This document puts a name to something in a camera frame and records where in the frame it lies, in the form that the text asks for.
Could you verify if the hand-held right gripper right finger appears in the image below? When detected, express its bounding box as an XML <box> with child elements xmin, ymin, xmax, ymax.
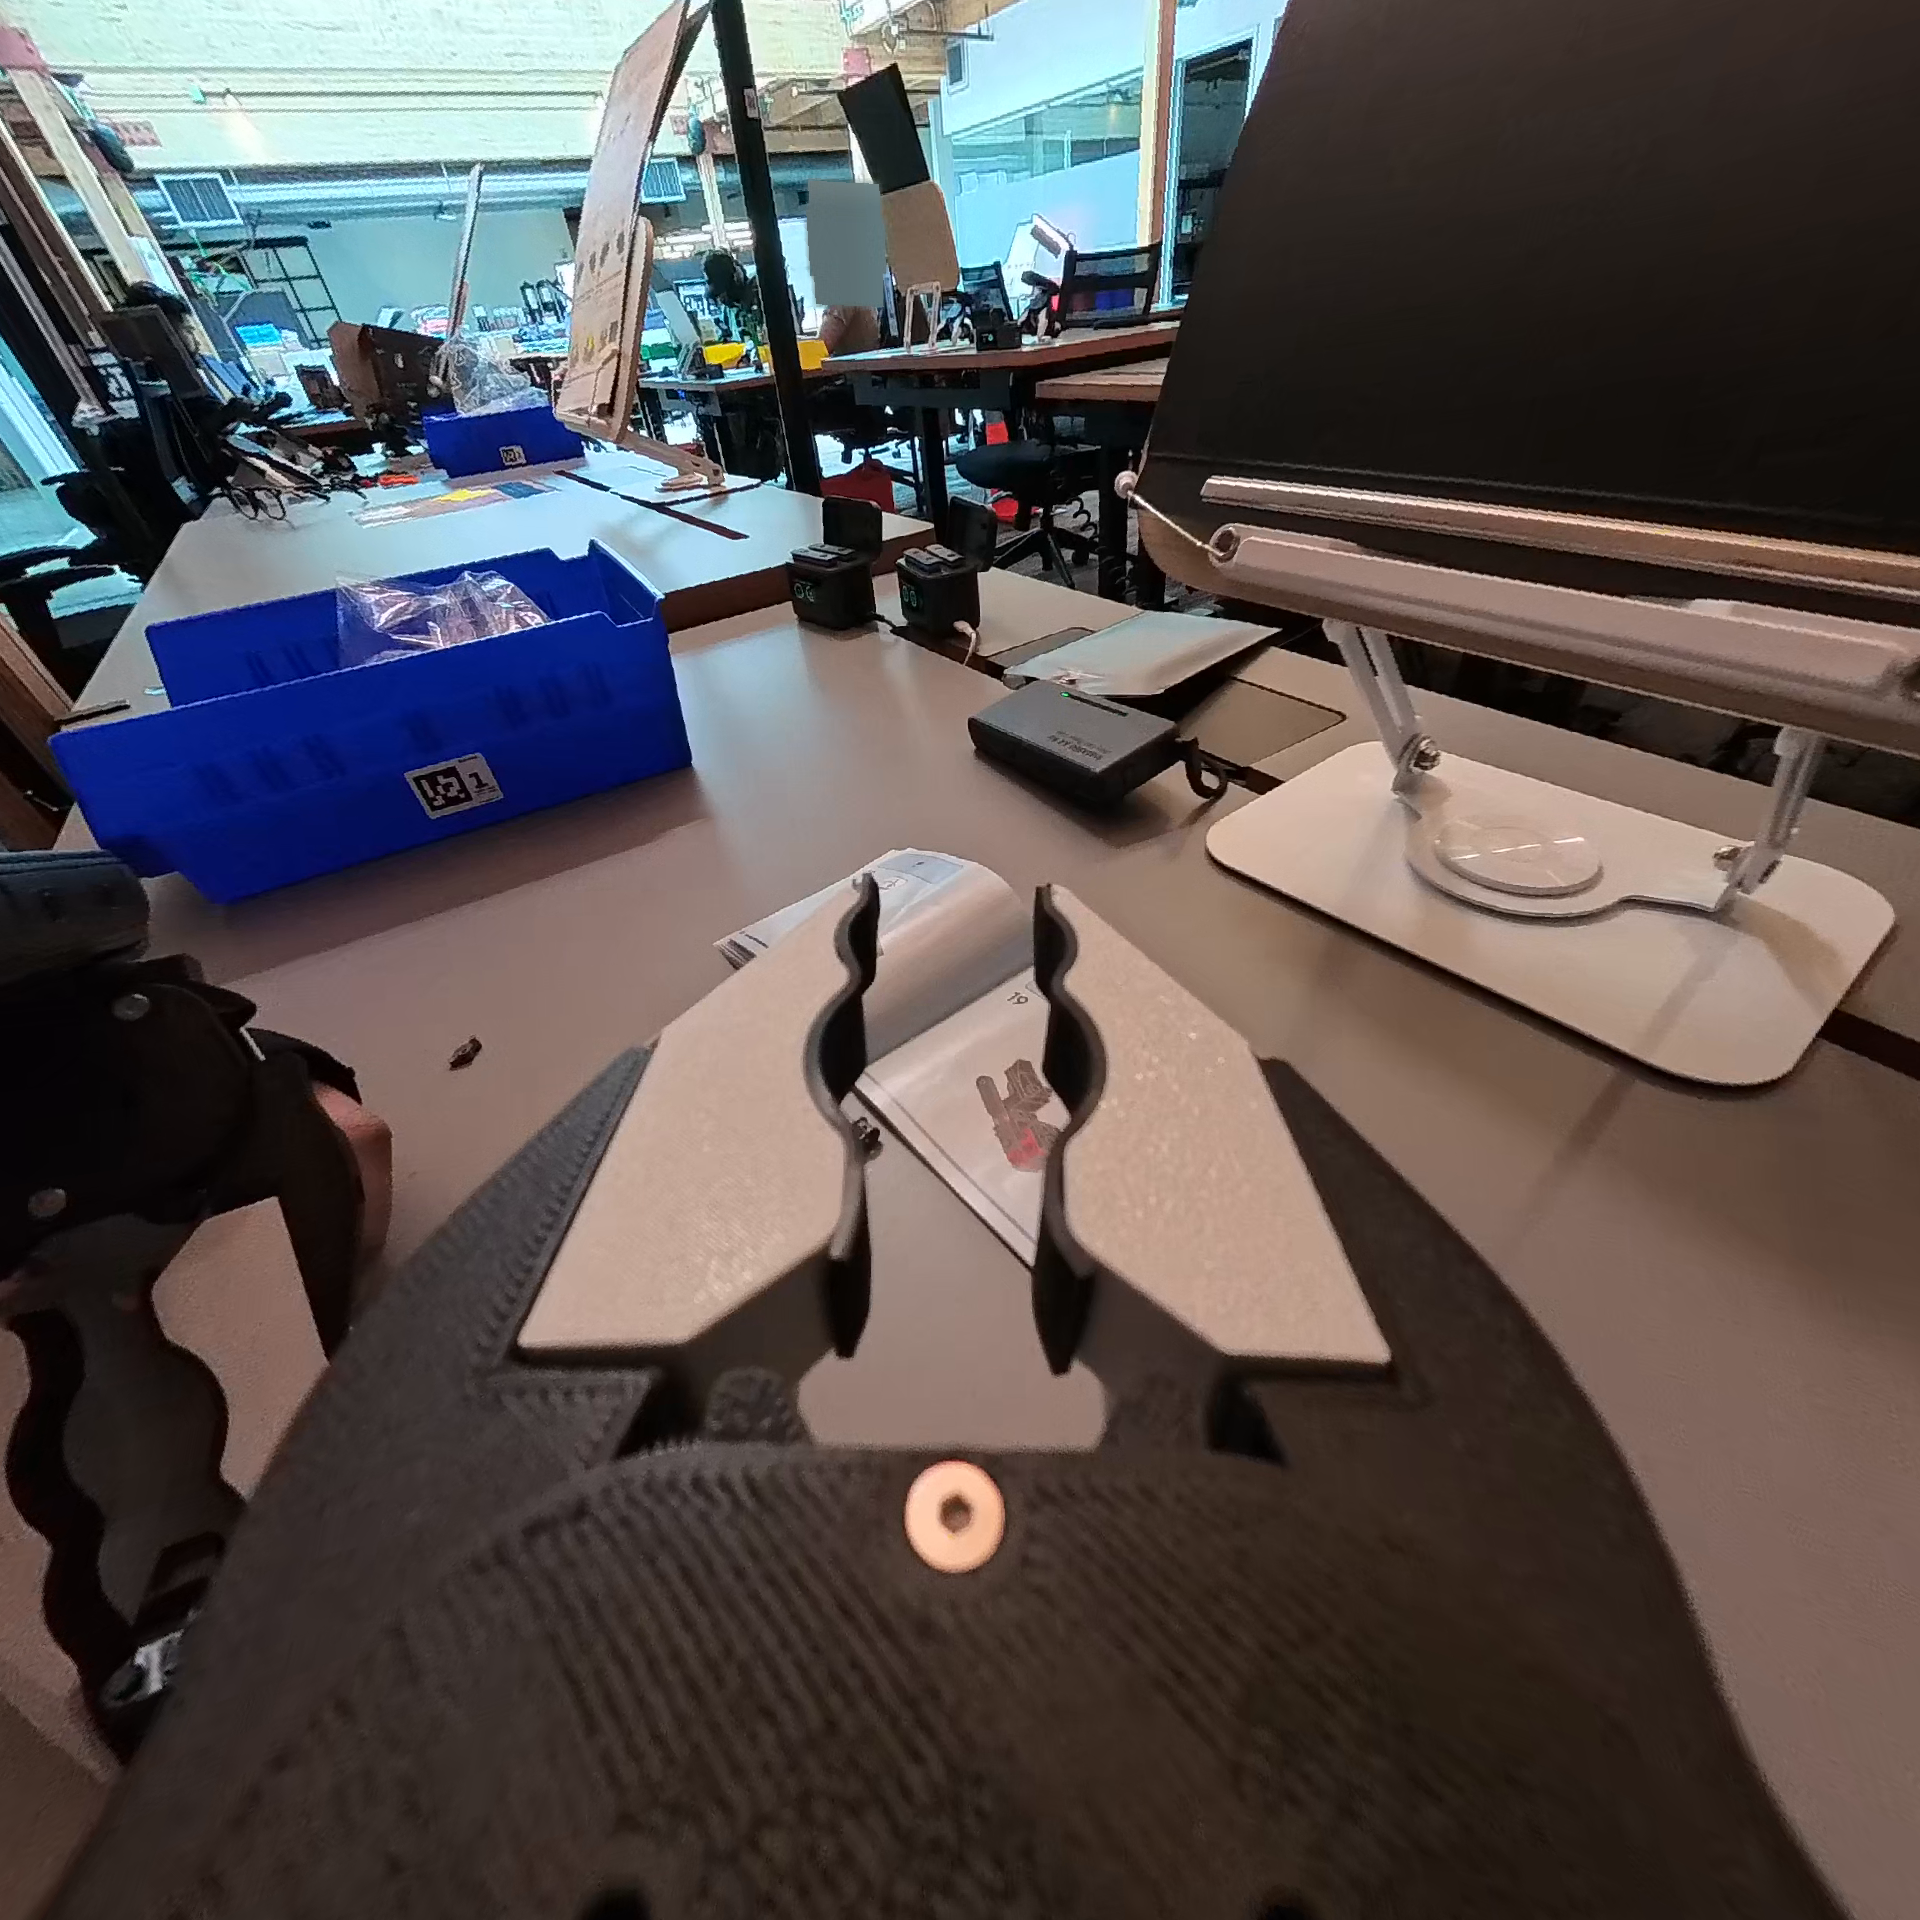
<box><xmin>1031</xmin><ymin>882</ymin><xmax>1394</xmax><ymax>1379</ymax></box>

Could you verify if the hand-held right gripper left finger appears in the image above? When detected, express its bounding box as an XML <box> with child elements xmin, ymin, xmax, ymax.
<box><xmin>513</xmin><ymin>874</ymin><xmax>879</xmax><ymax>1369</ymax></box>

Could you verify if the lego instruction booklet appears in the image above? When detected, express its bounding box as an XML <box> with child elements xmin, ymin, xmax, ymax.
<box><xmin>713</xmin><ymin>848</ymin><xmax>1074</xmax><ymax>1249</ymax></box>

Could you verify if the person's left hand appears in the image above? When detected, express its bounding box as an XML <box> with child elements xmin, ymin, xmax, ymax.
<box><xmin>341</xmin><ymin>1093</ymin><xmax>395</xmax><ymax>1297</ymax></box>

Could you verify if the white metal tablet stand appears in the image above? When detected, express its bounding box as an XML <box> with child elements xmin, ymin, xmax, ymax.
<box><xmin>1203</xmin><ymin>475</ymin><xmax>1920</xmax><ymax>1086</ymax></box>

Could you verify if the large blue plastic bin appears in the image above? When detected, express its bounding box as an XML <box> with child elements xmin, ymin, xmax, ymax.
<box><xmin>48</xmin><ymin>540</ymin><xmax>695</xmax><ymax>906</ymax></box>

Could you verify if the black power bank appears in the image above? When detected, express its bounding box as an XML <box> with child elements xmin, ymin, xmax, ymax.
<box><xmin>966</xmin><ymin>682</ymin><xmax>1182</xmax><ymax>813</ymax></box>

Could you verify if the silver foil pouch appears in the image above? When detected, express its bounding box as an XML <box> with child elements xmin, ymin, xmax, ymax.
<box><xmin>1056</xmin><ymin>613</ymin><xmax>1278</xmax><ymax>701</ymax></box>

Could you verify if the black armrest office chair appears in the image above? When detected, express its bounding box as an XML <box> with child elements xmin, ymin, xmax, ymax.
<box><xmin>0</xmin><ymin>473</ymin><xmax>151</xmax><ymax>649</ymax></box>

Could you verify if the black battery charger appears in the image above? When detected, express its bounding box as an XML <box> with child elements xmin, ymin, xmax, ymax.
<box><xmin>894</xmin><ymin>502</ymin><xmax>995</xmax><ymax>641</ymax></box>
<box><xmin>785</xmin><ymin>498</ymin><xmax>883</xmax><ymax>632</ymax></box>

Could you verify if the small blue plastic bin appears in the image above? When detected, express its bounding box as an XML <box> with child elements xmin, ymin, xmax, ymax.
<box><xmin>422</xmin><ymin>404</ymin><xmax>587</xmax><ymax>480</ymax></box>

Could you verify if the black office chair red accent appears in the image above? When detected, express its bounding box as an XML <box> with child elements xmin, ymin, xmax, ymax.
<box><xmin>951</xmin><ymin>434</ymin><xmax>1097</xmax><ymax>589</ymax></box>

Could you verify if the brown cardboard box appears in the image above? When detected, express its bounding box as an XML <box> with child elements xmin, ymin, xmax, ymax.
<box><xmin>329</xmin><ymin>318</ymin><xmax>447</xmax><ymax>439</ymax></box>

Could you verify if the wooden top desk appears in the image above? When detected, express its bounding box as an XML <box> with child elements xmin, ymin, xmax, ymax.
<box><xmin>822</xmin><ymin>322</ymin><xmax>1179</xmax><ymax>483</ymax></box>

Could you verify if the thin wooden stand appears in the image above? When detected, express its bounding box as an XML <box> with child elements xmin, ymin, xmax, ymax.
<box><xmin>438</xmin><ymin>164</ymin><xmax>485</xmax><ymax>396</ymax></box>

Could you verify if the black vertical pole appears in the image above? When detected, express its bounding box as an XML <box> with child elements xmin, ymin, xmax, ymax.
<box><xmin>707</xmin><ymin>0</ymin><xmax>824</xmax><ymax>498</ymax></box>

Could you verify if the wooden book stand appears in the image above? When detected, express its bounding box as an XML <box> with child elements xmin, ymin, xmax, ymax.
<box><xmin>552</xmin><ymin>0</ymin><xmax>730</xmax><ymax>498</ymax></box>

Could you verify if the black mesh chair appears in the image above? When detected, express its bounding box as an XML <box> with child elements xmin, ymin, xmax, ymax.
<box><xmin>1056</xmin><ymin>242</ymin><xmax>1164</xmax><ymax>332</ymax></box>

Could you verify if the black board on stand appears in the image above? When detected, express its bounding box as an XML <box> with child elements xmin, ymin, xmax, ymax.
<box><xmin>1132</xmin><ymin>0</ymin><xmax>1920</xmax><ymax>610</ymax></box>

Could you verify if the black and beige panel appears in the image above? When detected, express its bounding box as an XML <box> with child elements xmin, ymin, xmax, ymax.
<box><xmin>836</xmin><ymin>62</ymin><xmax>961</xmax><ymax>294</ymax></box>

